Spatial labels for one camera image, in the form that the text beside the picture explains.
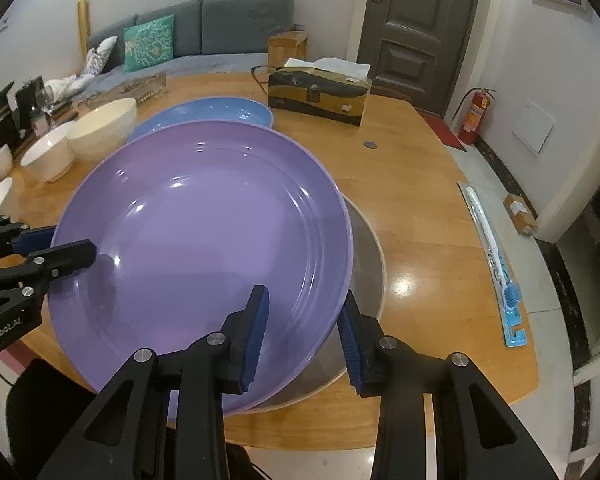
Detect purple plate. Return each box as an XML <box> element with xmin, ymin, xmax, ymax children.
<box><xmin>46</xmin><ymin>120</ymin><xmax>355</xmax><ymax>415</ymax></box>

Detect black and gold tissue box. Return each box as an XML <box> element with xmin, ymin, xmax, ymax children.
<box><xmin>267</xmin><ymin>57</ymin><xmax>372</xmax><ymax>128</ymax></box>

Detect black and white cushion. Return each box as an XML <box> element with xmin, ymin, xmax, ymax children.
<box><xmin>82</xmin><ymin>35</ymin><xmax>118</xmax><ymax>77</ymax></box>

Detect red fire extinguisher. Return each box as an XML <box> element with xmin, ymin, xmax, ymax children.
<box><xmin>455</xmin><ymin>87</ymin><xmax>497</xmax><ymax>145</ymax></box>

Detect teal patterned cushion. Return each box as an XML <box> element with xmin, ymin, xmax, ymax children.
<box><xmin>123</xmin><ymin>14</ymin><xmax>175</xmax><ymax>74</ymax></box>

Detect red door mat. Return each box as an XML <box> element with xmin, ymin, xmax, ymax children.
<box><xmin>420</xmin><ymin>114</ymin><xmax>467</xmax><ymax>151</ymax></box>

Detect cream bowl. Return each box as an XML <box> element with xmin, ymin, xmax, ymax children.
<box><xmin>67</xmin><ymin>97</ymin><xmax>139</xmax><ymax>162</ymax></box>

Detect dark brown door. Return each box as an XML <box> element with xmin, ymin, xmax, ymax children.
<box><xmin>356</xmin><ymin>0</ymin><xmax>483</xmax><ymax>121</ymax></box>

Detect blue toothbrush pack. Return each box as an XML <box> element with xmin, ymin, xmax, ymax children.
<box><xmin>457</xmin><ymin>180</ymin><xmax>530</xmax><ymax>348</ymax></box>

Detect white wall panel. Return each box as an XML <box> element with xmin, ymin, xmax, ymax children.
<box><xmin>511</xmin><ymin>99</ymin><xmax>555</xmax><ymax>156</ymax></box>

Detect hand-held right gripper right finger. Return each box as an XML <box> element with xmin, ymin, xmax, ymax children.
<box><xmin>336</xmin><ymin>289</ymin><xmax>563</xmax><ymax>480</ymax></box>

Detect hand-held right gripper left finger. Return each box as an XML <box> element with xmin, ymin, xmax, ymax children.
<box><xmin>36</xmin><ymin>284</ymin><xmax>271</xmax><ymax>480</ymax></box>

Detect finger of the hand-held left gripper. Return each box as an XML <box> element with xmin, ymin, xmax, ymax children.
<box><xmin>0</xmin><ymin>240</ymin><xmax>98</xmax><ymax>333</ymax></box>
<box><xmin>0</xmin><ymin>214</ymin><xmax>57</xmax><ymax>267</ymax></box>

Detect grey sofa cover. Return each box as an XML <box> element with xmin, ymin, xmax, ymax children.
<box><xmin>95</xmin><ymin>52</ymin><xmax>271</xmax><ymax>83</ymax></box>

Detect grey plate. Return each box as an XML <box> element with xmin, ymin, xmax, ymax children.
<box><xmin>245</xmin><ymin>192</ymin><xmax>387</xmax><ymax>413</ymax></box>

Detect blue plate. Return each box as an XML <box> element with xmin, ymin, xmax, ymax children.
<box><xmin>128</xmin><ymin>96</ymin><xmax>276</xmax><ymax>146</ymax></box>

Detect glass ashtray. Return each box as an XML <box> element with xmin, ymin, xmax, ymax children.
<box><xmin>80</xmin><ymin>72</ymin><xmax>168</xmax><ymax>106</ymax></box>

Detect grey sofa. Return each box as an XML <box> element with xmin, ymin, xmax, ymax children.
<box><xmin>82</xmin><ymin>0</ymin><xmax>296</xmax><ymax>86</ymax></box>

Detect tortoiseshell glasses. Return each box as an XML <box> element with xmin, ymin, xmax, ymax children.
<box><xmin>250</xmin><ymin>64</ymin><xmax>287</xmax><ymax>97</ymax></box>

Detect wooden side table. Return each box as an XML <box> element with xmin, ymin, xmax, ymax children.
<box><xmin>268</xmin><ymin>30</ymin><xmax>309</xmax><ymax>68</ymax></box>

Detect wine glass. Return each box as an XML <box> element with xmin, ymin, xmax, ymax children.
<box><xmin>35</xmin><ymin>85</ymin><xmax>56</xmax><ymax>122</ymax></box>

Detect yellow pole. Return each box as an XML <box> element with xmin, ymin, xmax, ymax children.
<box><xmin>77</xmin><ymin>0</ymin><xmax>91</xmax><ymax>61</ymax></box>

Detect small cardboard box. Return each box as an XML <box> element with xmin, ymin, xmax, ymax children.
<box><xmin>502</xmin><ymin>192</ymin><xmax>539</xmax><ymax>236</ymax></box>

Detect white cloth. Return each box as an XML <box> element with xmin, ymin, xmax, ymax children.
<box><xmin>47</xmin><ymin>74</ymin><xmax>96</xmax><ymax>101</ymax></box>

